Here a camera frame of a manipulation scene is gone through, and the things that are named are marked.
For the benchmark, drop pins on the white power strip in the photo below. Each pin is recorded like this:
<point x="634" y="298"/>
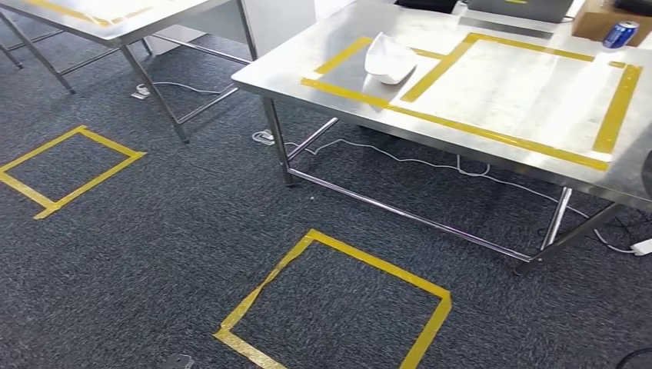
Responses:
<point x="643" y="247"/>

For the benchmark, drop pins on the white cabinet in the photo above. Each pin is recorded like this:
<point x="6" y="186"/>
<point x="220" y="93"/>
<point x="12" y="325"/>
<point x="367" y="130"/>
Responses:
<point x="280" y="25"/>

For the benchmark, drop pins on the brown cardboard box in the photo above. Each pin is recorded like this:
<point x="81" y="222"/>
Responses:
<point x="588" y="23"/>

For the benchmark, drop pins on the yellow tape table outline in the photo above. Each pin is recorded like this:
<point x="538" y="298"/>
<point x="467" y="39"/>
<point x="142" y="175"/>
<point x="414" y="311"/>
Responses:
<point x="76" y="14"/>

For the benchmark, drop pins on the white plastic mirror cover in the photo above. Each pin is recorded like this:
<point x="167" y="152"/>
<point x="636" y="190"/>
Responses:
<point x="389" y="58"/>

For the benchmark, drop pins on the grey laptop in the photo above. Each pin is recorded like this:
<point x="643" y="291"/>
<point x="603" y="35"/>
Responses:
<point x="519" y="10"/>

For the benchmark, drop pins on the steel workbench table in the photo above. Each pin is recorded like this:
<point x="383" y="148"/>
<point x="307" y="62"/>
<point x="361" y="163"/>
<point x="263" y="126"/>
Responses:
<point x="168" y="15"/>
<point x="509" y="97"/>

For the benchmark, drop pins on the blue drink can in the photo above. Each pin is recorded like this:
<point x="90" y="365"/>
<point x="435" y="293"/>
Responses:
<point x="620" y="34"/>

